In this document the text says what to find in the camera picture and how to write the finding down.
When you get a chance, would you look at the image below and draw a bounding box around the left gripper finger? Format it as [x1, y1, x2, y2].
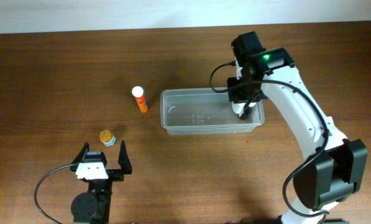
[72, 142, 89, 164]
[118, 140, 132, 174]

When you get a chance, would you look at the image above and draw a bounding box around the black bottle white cap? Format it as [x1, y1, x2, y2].
[239, 103, 255, 120]

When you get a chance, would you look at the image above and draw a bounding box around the gold lid small jar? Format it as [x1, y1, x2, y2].
[99, 130, 116, 146]

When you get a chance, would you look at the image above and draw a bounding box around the white spray bottle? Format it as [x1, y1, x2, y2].
[231, 102, 245, 116]

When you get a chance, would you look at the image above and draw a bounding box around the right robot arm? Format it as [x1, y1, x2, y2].
[227, 32, 368, 223]

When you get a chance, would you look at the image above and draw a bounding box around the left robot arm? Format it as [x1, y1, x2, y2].
[70, 141, 132, 223]

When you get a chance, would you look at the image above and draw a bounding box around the clear plastic container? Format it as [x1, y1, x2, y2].
[160, 88, 265, 135]

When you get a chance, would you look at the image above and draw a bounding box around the orange effervescent tablet tube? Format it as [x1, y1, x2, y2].
[132, 86, 148, 113]

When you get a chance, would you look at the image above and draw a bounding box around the right black cable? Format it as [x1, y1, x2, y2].
[209, 61, 330, 218]

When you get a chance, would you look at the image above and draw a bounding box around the black cable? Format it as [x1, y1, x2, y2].
[209, 61, 330, 218]
[34, 164, 79, 224]

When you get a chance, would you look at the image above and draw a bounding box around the left black cable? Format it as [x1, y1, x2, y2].
[34, 164, 79, 224]

